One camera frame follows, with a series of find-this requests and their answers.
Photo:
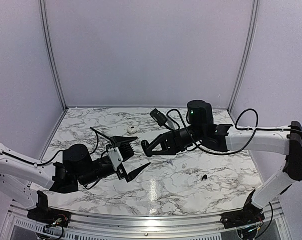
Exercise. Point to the left aluminium corner post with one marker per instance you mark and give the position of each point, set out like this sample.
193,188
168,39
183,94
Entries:
50,54

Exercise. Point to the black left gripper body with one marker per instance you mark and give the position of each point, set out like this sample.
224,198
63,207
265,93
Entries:
90,178

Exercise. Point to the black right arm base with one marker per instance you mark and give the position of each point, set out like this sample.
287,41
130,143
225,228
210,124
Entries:
248,215

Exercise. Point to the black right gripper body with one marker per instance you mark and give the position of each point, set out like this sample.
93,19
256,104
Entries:
199,131

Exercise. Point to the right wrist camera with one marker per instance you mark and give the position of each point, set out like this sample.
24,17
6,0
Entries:
162,120

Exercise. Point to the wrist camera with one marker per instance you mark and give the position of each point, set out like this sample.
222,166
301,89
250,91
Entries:
118,155
162,120

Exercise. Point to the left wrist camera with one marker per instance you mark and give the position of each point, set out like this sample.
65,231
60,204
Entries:
118,155

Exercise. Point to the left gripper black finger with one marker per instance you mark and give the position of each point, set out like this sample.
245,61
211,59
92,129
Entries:
133,174
118,141

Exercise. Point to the beige earbud charging case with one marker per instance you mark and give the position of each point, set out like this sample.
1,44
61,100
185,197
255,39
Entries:
131,130

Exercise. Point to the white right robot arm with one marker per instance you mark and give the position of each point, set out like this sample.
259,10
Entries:
284,140

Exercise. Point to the right aluminium corner post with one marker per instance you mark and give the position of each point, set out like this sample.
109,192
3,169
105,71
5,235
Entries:
246,53

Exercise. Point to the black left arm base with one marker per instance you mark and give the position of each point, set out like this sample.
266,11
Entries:
44,214

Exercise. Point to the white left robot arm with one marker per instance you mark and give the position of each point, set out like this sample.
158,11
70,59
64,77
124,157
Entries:
15,167

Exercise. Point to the aluminium front frame rail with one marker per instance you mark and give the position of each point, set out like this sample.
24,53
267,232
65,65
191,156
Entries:
92,226

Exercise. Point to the aluminium corner post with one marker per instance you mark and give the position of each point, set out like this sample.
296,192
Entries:
246,53
50,54

